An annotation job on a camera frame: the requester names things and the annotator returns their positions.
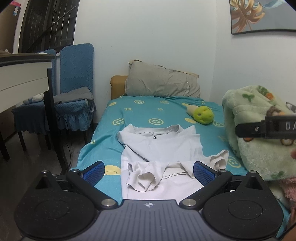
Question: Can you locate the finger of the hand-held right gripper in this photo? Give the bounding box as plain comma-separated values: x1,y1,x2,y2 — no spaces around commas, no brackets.
236,120,267,138

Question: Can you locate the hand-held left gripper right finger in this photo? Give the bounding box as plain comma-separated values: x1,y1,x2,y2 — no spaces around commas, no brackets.
179,161,266,211

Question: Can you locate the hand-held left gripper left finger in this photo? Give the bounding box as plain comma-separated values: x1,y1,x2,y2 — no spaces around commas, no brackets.
35,161,119,210

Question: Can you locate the white t-shirt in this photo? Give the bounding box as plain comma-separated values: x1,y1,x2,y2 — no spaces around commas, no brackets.
117,124,229,201

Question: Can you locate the green printed fleece blanket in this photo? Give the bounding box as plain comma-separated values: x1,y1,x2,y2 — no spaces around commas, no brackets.
222,85,296,181

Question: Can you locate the green plush toy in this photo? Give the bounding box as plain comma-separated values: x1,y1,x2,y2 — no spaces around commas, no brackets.
186,104,214,126

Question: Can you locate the person's fuzzy clothing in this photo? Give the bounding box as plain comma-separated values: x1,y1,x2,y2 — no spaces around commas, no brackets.
277,177,296,210

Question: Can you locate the teal smiley bed sheet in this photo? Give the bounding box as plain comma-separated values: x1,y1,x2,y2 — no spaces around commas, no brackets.
76,95,292,232

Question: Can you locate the grey folded cloth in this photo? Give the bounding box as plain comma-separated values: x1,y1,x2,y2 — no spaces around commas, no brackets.
53,87,94,105

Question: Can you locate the blue covered chair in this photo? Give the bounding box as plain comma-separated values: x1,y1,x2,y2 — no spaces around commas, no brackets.
54,43,96,144
11,49,57,152

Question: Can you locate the tan pillow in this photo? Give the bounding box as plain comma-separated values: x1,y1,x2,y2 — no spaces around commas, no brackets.
110,75,129,100

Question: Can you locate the small white plush toy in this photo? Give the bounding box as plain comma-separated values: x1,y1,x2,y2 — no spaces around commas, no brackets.
23,92,45,105

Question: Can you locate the grey pillow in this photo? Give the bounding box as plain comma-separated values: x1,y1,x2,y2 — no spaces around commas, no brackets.
125,60,201,98

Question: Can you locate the white table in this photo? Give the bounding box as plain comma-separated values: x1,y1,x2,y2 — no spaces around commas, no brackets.
0,52,71,175

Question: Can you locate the dark barred door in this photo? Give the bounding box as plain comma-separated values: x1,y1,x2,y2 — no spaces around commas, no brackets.
19,0,80,54

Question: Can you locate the beige refrigerator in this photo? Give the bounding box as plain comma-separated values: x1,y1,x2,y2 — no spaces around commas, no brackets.
0,0,28,55

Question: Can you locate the framed leaf wall picture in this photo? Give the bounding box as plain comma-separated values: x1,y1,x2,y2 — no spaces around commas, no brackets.
229,0,296,36

